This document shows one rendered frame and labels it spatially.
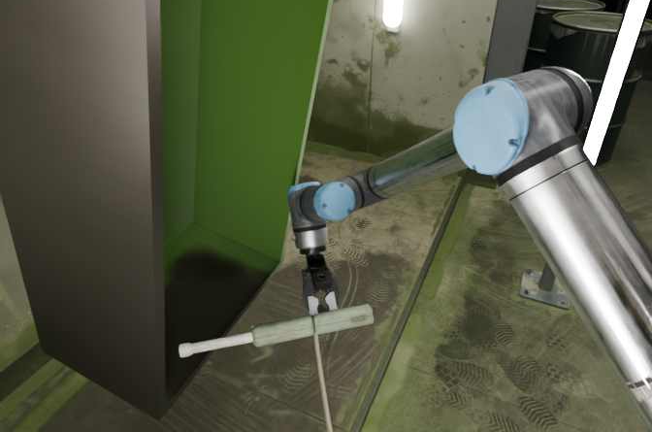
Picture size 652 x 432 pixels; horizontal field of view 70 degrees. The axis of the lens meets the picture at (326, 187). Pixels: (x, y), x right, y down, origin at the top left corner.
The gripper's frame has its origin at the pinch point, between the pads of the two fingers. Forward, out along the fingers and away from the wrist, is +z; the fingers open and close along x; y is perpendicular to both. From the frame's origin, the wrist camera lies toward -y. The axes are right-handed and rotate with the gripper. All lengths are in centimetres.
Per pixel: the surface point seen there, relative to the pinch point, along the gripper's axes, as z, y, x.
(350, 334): 22, 57, -16
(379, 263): 3, 89, -40
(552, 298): 26, 63, -107
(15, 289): -17, 57, 98
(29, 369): 11, 56, 97
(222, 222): -29, 37, 24
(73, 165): -44, -43, 41
